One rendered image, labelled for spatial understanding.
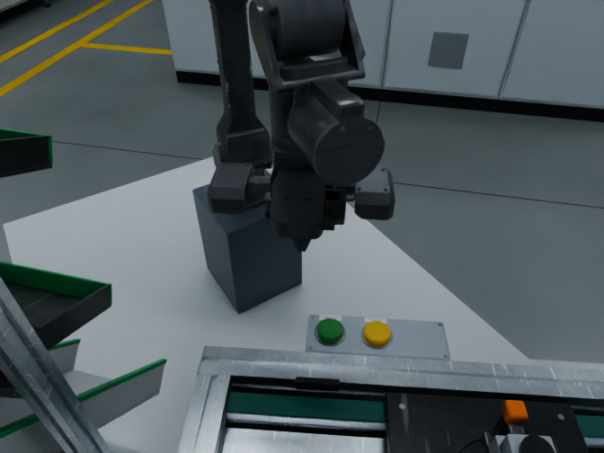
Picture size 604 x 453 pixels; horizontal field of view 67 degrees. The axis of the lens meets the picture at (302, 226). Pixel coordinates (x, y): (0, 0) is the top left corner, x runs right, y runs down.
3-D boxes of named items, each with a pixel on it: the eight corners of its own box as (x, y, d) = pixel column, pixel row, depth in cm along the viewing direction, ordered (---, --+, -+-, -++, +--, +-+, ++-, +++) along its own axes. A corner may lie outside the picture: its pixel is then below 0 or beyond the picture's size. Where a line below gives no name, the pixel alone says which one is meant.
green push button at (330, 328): (316, 324, 71) (317, 316, 70) (342, 326, 71) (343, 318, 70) (315, 346, 68) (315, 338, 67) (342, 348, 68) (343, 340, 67)
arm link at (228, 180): (210, 111, 46) (195, 141, 41) (398, 115, 45) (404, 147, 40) (220, 178, 51) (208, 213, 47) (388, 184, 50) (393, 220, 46)
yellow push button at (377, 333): (362, 327, 71) (363, 319, 70) (388, 329, 71) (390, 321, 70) (363, 350, 68) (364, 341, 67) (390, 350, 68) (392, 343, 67)
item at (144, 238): (271, 146, 134) (270, 137, 132) (539, 382, 77) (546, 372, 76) (7, 233, 106) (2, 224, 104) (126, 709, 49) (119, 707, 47)
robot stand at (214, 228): (267, 243, 99) (262, 164, 86) (302, 283, 90) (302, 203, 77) (207, 268, 93) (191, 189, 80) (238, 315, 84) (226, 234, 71)
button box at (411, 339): (307, 336, 76) (307, 312, 72) (436, 343, 75) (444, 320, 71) (305, 374, 71) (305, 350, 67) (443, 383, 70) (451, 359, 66)
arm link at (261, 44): (246, -5, 36) (303, 44, 28) (341, -14, 38) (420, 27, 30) (257, 127, 43) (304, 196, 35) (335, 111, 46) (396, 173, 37)
